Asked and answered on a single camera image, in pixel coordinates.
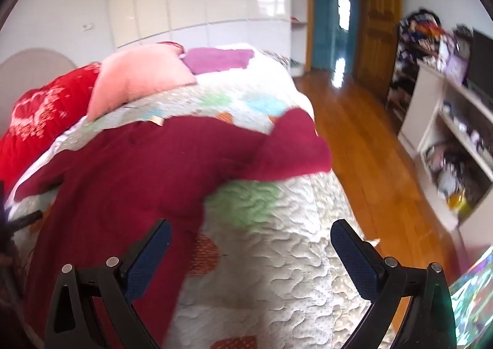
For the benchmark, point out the white wall socket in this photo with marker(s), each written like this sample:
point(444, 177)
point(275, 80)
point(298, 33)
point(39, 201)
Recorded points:
point(87, 26)

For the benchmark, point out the dark red knit sweater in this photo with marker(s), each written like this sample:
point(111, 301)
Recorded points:
point(154, 164)

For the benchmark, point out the patchwork quilted bedspread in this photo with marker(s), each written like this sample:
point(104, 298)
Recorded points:
point(269, 256)

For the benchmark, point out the black television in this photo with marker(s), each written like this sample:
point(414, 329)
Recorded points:
point(481, 60)

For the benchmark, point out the brown wooden door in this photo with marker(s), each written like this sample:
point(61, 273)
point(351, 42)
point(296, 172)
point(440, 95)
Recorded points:
point(379, 25)

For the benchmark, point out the rack of dark clothes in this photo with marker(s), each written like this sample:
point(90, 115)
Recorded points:
point(408, 56)

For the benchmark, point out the purple cushion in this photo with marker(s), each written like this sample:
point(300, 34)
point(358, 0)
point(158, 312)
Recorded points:
point(219, 60)

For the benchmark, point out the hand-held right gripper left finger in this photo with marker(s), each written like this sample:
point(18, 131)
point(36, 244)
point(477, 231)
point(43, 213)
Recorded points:
point(148, 261)

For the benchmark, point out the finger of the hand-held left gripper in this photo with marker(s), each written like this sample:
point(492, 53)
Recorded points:
point(27, 218)

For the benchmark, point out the white shelf unit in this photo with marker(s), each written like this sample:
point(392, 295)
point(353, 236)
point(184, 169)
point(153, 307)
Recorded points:
point(427, 102)

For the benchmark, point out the iridescent shiny bag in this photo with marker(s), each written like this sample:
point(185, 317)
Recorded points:
point(475, 295)

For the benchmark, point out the pink ribbed pillow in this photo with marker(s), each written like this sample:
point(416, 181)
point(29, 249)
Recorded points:
point(142, 77)

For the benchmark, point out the blue door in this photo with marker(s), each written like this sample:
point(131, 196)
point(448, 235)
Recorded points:
point(327, 13)

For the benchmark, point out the purple bag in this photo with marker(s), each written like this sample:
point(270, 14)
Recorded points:
point(456, 62)

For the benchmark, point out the grey arched headboard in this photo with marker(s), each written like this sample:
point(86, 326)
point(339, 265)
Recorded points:
point(27, 71)

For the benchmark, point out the red floral duvet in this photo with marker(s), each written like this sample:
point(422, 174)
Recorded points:
point(42, 114)

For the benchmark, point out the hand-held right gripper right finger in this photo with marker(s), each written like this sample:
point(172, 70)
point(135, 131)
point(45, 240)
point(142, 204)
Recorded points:
point(354, 261)

